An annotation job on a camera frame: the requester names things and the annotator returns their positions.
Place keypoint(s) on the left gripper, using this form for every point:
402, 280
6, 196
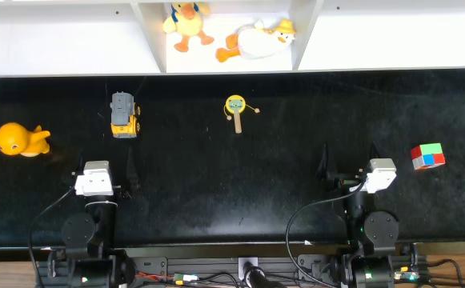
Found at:
122, 192

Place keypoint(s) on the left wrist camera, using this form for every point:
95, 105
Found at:
95, 180

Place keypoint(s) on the many-coloured puzzle cube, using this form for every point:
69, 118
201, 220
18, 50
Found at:
428, 157

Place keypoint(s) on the grey and yellow toy truck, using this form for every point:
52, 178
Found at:
123, 116

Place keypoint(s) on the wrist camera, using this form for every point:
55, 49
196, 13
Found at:
95, 180
381, 174

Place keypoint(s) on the mounting rail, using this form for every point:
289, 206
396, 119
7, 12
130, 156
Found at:
216, 270

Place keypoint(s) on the yellow rubber duck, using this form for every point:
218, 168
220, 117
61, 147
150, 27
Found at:
14, 140

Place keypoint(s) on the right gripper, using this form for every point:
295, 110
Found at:
344, 180

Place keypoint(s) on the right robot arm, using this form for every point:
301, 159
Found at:
380, 230

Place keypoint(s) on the yellow rattle drum toy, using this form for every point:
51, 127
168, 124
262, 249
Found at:
235, 106

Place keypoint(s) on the white shelf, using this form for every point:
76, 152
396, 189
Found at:
56, 44

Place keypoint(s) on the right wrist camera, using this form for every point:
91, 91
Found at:
381, 174

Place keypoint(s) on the white plush duck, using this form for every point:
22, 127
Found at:
260, 42

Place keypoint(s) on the yellow plush duck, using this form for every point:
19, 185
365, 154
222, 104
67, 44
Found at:
188, 24

